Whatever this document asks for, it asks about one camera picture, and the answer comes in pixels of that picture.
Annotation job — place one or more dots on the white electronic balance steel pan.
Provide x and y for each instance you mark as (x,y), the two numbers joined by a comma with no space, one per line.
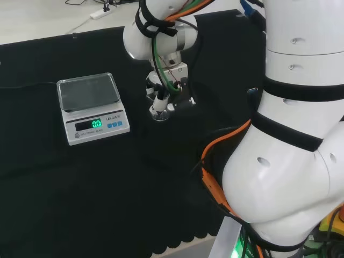
(94,134)

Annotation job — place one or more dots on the white power strip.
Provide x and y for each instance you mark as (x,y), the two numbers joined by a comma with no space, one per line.
(98,14)

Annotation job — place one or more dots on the black bench cloth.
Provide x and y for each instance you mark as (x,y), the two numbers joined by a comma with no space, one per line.
(80,188)

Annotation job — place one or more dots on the clear cloth clip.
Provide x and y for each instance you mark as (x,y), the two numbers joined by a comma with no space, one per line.
(240,16)
(74,35)

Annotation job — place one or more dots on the yellow stop button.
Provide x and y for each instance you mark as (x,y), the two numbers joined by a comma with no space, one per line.
(329,221)

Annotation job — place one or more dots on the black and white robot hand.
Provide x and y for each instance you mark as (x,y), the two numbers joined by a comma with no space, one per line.
(182,103)

